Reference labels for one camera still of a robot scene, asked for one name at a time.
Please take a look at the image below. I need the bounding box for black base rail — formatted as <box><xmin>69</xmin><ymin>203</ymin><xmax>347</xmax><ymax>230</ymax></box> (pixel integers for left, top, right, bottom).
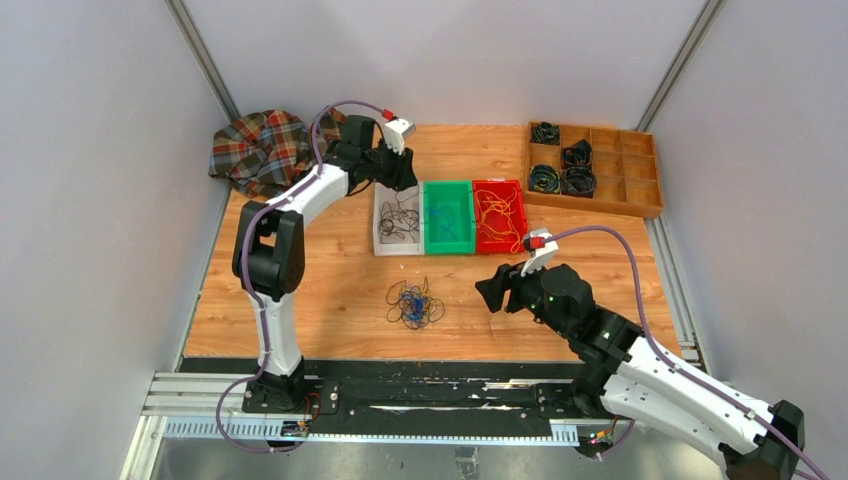
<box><xmin>178</xmin><ymin>358</ymin><xmax>637</xmax><ymax>442</ymax></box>

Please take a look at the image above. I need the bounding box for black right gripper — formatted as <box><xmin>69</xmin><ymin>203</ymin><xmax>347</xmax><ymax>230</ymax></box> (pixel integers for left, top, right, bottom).
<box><xmin>476</xmin><ymin>252</ymin><xmax>572</xmax><ymax>338</ymax></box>

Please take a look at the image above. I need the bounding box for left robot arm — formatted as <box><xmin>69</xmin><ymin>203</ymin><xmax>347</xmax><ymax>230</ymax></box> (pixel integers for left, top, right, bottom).
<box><xmin>233</xmin><ymin>114</ymin><xmax>418</xmax><ymax>413</ymax></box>

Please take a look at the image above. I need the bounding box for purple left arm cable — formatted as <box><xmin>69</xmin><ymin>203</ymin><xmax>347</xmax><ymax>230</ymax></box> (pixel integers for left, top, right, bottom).
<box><xmin>215</xmin><ymin>99</ymin><xmax>395</xmax><ymax>455</ymax></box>

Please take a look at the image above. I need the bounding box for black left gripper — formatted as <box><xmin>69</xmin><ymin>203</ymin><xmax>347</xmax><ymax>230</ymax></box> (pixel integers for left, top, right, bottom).
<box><xmin>362</xmin><ymin>138</ymin><xmax>419</xmax><ymax>193</ymax></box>

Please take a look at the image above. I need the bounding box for plaid cloth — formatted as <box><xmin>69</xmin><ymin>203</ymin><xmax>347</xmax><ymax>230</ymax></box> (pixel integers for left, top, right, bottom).
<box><xmin>208</xmin><ymin>109</ymin><xmax>346</xmax><ymax>198</ymax></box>

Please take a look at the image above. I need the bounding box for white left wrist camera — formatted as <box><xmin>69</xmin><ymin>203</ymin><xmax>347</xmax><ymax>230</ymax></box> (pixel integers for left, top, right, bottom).
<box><xmin>383</xmin><ymin>117</ymin><xmax>416</xmax><ymax>155</ymax></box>

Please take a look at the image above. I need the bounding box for yellow wire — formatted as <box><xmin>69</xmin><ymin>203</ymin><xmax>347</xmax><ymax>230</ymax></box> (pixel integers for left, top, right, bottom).
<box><xmin>475</xmin><ymin>188</ymin><xmax>526</xmax><ymax>254</ymax></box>

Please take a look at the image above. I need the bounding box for light blue wire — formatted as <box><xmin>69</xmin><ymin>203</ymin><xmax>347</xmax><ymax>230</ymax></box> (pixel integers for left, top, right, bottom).
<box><xmin>427</xmin><ymin>205</ymin><xmax>465</xmax><ymax>243</ymax></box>

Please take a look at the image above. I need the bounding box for white plastic bin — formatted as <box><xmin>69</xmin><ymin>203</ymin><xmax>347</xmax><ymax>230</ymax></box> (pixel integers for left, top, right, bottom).
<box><xmin>372</xmin><ymin>182</ymin><xmax>425</xmax><ymax>256</ymax></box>

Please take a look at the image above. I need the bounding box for red plastic bin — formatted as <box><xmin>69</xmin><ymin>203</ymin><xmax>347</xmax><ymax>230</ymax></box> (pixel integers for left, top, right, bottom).
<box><xmin>471</xmin><ymin>179</ymin><xmax>528</xmax><ymax>254</ymax></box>

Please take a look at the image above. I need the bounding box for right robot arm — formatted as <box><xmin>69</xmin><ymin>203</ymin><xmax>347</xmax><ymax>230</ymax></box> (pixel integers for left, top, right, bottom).
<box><xmin>475</xmin><ymin>264</ymin><xmax>804</xmax><ymax>479</ymax></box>

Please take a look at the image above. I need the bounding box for wooden compartment tray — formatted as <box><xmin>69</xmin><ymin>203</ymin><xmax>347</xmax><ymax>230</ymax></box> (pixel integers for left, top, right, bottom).
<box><xmin>519</xmin><ymin>121</ymin><xmax>665</xmax><ymax>219</ymax></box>

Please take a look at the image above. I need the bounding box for green plastic bin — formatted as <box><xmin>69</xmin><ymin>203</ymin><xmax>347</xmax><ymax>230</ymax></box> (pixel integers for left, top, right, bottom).
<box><xmin>423</xmin><ymin>180</ymin><xmax>476</xmax><ymax>255</ymax></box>

